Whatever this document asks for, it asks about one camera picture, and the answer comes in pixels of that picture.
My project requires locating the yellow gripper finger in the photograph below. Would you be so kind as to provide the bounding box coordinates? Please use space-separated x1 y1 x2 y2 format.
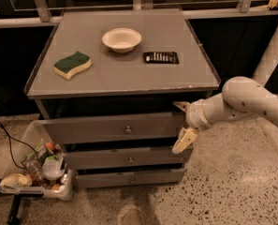
173 101 190 113
172 127 198 154

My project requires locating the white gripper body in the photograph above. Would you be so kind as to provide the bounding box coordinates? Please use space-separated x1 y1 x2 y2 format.
185 99 212 131

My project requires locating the grey top drawer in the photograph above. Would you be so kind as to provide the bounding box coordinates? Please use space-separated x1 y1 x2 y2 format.
42 112 184 144

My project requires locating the grey drawer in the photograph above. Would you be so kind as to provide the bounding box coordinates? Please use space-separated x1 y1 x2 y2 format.
63 147 192 170
42 112 184 144
76 168 184 188

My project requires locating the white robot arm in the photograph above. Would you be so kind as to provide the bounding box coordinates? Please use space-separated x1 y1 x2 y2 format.
172 77 278 154

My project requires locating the grey middle drawer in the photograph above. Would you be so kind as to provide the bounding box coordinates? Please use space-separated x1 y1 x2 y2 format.
63 147 192 170

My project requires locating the grey drawer cabinet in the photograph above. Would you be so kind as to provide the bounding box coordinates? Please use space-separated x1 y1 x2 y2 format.
25 9 220 176

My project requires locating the grey bottom drawer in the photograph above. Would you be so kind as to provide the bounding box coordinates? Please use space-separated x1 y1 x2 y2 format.
76 168 184 188

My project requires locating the white paper bowl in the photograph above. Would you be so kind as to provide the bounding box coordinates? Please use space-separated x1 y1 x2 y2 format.
102 28 141 53

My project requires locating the white diagonal pillar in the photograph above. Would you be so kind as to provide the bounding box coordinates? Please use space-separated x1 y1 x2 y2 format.
253 26 278 85

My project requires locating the metal window railing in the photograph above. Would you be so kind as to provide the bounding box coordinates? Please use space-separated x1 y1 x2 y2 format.
0 0 278 30

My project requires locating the green yellow sponge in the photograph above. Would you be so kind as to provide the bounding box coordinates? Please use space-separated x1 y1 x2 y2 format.
53 52 92 80

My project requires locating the yellow object on ledge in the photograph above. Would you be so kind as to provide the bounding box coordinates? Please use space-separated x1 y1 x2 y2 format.
268 0 278 10

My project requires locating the white cup in bin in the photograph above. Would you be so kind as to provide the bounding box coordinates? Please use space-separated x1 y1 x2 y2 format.
42 160 65 181

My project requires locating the clear plastic bin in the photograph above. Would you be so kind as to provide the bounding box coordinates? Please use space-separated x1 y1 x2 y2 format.
0 120 73 201

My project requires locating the black stand base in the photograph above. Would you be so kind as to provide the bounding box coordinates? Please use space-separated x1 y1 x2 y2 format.
7 195 22 225

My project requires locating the black cable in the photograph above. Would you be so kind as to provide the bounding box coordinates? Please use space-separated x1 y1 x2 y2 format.
0 115 39 171

